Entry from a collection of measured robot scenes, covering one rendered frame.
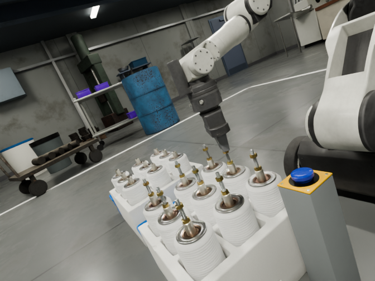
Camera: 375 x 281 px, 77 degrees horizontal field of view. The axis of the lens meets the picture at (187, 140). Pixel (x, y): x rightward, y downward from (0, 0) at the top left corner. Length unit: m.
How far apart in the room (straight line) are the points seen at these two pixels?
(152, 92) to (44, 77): 4.55
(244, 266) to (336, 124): 0.39
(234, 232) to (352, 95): 0.42
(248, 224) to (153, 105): 3.05
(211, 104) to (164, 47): 7.96
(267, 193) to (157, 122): 3.01
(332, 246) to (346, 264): 0.07
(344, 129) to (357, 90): 0.09
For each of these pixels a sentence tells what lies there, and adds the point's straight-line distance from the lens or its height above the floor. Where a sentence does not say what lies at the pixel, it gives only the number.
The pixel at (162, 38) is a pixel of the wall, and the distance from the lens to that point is 8.64.
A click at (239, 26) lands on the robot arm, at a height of 0.64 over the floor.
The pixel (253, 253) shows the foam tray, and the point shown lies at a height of 0.16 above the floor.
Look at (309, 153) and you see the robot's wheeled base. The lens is 0.91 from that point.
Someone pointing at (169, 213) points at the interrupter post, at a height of 0.26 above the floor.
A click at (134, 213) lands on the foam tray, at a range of 1.02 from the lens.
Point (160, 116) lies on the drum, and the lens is 3.54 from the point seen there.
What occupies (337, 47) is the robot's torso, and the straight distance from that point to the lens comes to 0.78.
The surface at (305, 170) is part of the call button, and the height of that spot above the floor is 0.33.
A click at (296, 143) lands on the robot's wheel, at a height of 0.20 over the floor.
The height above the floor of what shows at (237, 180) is 0.24.
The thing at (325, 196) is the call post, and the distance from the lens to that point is 0.50.
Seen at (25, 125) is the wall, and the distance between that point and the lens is 7.52.
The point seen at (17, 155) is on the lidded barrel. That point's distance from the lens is 5.18.
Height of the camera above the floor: 0.57
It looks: 14 degrees down
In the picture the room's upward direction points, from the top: 23 degrees counter-clockwise
